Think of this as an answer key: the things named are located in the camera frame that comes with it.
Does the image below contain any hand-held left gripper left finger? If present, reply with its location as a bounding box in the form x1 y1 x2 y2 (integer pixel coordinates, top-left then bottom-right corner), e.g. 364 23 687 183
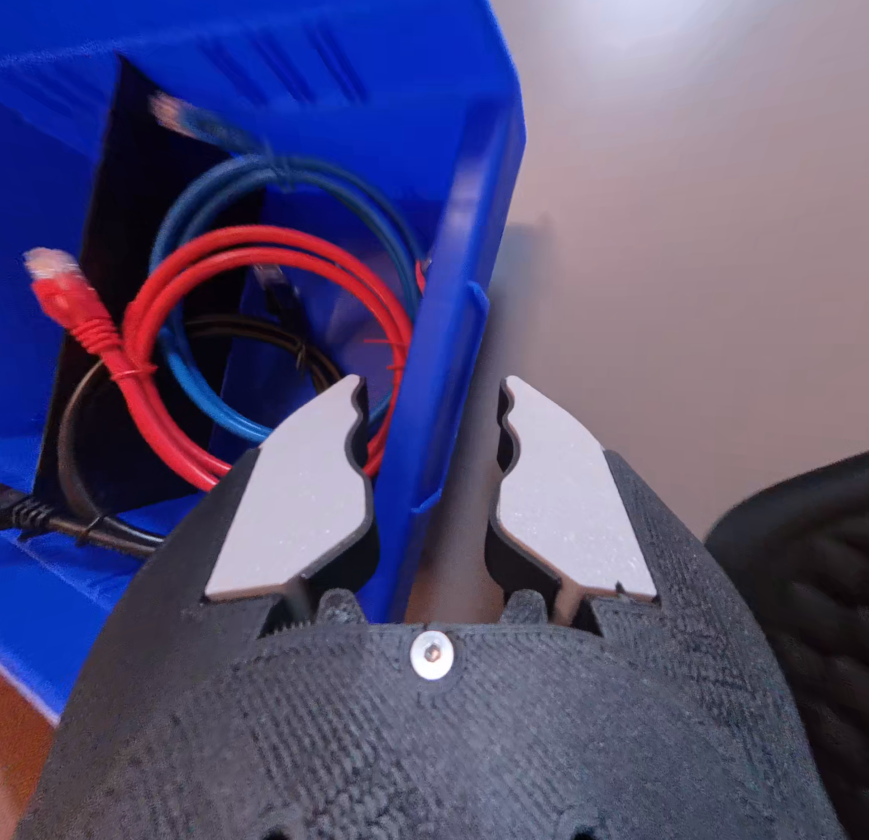
204 375 380 603

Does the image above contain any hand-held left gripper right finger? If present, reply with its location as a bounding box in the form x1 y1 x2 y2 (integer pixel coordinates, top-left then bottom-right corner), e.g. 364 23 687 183
485 375 659 605

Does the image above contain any black bin divider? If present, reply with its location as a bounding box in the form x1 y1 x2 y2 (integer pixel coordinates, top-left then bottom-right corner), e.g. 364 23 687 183
37 56 266 515

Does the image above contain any red ethernet cable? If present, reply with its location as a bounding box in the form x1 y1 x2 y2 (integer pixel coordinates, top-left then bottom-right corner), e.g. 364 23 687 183
24 225 425 491

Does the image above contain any black ethernet cable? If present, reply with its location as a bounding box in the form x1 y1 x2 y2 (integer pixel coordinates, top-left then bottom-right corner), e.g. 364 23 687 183
0 263 340 559

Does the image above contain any blue ethernet cable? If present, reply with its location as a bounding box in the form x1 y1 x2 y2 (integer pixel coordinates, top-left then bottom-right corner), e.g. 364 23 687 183
148 93 425 447

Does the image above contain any blue plastic bin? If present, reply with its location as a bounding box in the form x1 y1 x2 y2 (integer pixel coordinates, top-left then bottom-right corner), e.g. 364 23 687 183
0 0 527 725

